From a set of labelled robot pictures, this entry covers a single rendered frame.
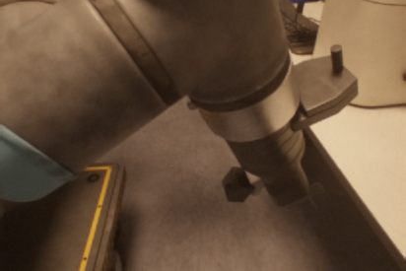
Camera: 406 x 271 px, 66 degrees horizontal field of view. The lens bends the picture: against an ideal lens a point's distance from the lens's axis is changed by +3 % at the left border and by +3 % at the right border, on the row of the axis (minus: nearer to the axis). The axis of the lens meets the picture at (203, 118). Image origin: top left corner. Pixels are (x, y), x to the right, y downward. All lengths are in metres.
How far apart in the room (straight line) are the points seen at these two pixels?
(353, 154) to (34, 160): 0.45
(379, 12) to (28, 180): 0.51
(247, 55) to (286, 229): 1.16
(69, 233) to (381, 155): 0.79
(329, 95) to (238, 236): 1.04
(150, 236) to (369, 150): 0.95
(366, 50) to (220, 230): 0.92
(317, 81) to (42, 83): 0.22
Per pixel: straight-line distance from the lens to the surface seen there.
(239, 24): 0.18
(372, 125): 0.60
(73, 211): 1.03
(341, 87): 0.29
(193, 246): 1.25
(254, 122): 0.24
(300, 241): 1.31
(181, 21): 0.17
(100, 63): 0.17
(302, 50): 0.81
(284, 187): 0.35
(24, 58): 0.18
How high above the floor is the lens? 1.08
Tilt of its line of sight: 37 degrees down
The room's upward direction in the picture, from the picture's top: 1 degrees counter-clockwise
